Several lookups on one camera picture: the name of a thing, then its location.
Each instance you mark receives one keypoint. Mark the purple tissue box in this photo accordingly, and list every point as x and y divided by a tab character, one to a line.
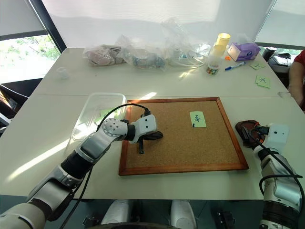
245	51

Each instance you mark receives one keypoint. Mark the wooden framed cork board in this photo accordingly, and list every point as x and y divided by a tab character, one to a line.
181	148

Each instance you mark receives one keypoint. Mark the dark rounded robot torso edge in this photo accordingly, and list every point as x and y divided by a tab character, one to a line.
133	226

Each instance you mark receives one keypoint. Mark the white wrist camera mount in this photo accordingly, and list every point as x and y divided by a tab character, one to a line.
277	134
147	124

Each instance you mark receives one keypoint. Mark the green note with cross mark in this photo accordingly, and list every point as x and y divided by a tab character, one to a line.
262	81

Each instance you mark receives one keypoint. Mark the dark window frame post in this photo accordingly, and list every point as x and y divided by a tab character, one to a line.
47	23

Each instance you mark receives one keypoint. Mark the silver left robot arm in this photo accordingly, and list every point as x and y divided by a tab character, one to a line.
95	145

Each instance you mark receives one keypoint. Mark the small green note stack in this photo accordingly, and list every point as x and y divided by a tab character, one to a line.
257	65

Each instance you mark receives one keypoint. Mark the small orange clip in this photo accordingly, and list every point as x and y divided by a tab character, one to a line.
227	57

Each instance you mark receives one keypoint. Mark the white rounded robot leg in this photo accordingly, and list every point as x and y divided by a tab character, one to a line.
182	213
116	212

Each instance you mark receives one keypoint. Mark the clear bag with blue items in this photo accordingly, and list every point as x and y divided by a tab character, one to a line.
147	60

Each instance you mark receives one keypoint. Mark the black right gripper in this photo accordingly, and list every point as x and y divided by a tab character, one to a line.
261	130

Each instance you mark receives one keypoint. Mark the blue and white marker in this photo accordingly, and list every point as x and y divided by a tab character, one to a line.
234	66

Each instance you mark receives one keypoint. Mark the dark brown tray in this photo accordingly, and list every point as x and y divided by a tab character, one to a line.
240	126

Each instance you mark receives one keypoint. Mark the black chair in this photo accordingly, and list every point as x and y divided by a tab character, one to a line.
16	93

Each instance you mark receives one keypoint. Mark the plain green sticky note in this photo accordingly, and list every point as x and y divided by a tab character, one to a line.
104	114

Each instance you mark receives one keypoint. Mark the small white plastic cup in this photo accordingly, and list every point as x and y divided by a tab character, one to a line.
63	73

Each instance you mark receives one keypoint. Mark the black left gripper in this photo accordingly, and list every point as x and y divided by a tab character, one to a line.
149	138

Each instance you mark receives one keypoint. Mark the green note with black writing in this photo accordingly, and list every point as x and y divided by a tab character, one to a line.
197	118

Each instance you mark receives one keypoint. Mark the black bag and bottle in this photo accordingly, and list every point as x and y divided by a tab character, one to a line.
277	59

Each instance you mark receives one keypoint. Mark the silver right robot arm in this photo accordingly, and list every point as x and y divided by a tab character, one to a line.
278	183

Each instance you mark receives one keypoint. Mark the person in red shirt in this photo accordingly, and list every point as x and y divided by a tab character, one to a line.
297	76

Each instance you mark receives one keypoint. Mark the clear bag with pink cloth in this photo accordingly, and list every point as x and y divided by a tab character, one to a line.
102	56

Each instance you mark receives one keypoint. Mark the clear cup of pushpins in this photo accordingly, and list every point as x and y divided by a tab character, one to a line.
213	68

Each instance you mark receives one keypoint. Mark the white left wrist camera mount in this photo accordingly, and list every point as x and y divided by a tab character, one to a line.
147	124

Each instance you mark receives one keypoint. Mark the yellow paper cup stack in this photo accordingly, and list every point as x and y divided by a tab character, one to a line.
221	41

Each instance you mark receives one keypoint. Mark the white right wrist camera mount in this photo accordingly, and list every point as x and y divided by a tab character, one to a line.
277	134

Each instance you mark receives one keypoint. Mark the clear plastic box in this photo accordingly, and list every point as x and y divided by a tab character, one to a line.
88	119

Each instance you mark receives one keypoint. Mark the large crumpled clear bag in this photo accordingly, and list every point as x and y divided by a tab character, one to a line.
183	45

